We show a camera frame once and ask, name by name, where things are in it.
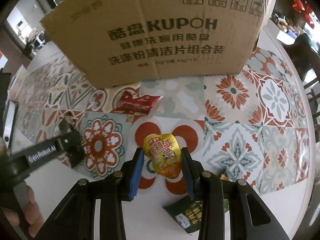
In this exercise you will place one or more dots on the green cracker snack bag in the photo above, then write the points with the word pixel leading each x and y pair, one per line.
pixel 186 213

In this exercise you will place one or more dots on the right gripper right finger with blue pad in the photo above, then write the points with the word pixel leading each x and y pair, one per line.
pixel 249 216

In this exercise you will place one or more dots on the yellow quail egg packet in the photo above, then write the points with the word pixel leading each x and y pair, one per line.
pixel 165 154

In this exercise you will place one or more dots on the dark wooden chair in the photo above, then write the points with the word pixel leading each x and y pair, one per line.
pixel 304 58

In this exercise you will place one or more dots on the red snack packet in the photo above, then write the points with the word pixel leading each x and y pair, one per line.
pixel 137 103

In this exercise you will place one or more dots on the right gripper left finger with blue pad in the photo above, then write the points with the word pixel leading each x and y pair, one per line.
pixel 73 218

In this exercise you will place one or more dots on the patterned tile table runner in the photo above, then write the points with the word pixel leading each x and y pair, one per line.
pixel 251 125

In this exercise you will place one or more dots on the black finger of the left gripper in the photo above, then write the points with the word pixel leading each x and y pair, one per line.
pixel 73 153

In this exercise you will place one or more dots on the red foil balloons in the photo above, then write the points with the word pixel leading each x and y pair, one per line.
pixel 304 9

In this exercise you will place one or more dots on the brown cardboard box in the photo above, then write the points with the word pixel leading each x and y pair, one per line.
pixel 116 42

